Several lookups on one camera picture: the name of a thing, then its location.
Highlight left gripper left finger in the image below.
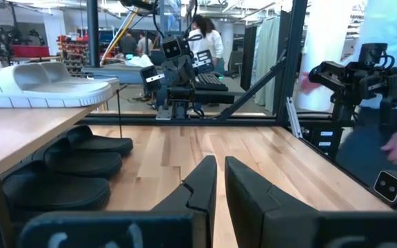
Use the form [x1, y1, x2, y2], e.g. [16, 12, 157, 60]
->
[152, 154, 218, 248]

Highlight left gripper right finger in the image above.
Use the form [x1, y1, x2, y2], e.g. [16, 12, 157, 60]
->
[224, 156, 320, 248]

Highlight white rubber slide sandal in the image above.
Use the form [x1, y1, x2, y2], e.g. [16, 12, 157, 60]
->
[39, 61, 121, 92]
[0, 63, 114, 109]

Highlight black backlit keyboard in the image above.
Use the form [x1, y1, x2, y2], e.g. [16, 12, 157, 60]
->
[194, 72, 230, 92]

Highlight white crumpled paper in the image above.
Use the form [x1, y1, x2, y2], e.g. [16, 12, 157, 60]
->
[125, 54, 154, 68]

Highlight person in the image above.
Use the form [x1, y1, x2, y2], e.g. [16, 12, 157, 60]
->
[336, 0, 397, 187]
[187, 14, 225, 75]
[136, 31, 154, 56]
[119, 30, 138, 56]

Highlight grey side desk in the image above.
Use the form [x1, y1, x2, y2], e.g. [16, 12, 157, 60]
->
[81, 63, 248, 105]

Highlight black room divider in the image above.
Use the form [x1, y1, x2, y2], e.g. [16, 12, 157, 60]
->
[239, 25, 258, 92]

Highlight yellow diagonal pole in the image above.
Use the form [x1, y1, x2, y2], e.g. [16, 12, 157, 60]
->
[100, 6, 141, 66]

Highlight pale green curtain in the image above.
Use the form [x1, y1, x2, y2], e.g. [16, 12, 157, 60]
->
[253, 15, 281, 107]

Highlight black labelled control box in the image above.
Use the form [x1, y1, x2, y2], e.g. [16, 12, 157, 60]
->
[309, 126, 345, 160]

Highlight black pole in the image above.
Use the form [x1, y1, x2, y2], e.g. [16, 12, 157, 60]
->
[86, 0, 101, 68]

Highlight red parts rack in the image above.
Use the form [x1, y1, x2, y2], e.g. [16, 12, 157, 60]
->
[57, 34, 89, 75]

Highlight red storage bin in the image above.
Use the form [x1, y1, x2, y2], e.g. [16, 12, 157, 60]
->
[10, 44, 51, 58]

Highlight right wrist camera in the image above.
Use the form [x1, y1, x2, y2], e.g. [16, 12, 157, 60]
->
[161, 37, 183, 61]

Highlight black aluminium rig frame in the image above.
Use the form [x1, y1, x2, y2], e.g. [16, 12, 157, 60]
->
[77, 0, 309, 139]

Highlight table-level camera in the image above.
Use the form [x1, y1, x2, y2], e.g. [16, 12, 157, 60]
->
[372, 169, 397, 207]

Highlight wooden shelf with black frame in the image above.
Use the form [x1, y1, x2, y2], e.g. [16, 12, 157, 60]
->
[0, 77, 124, 248]

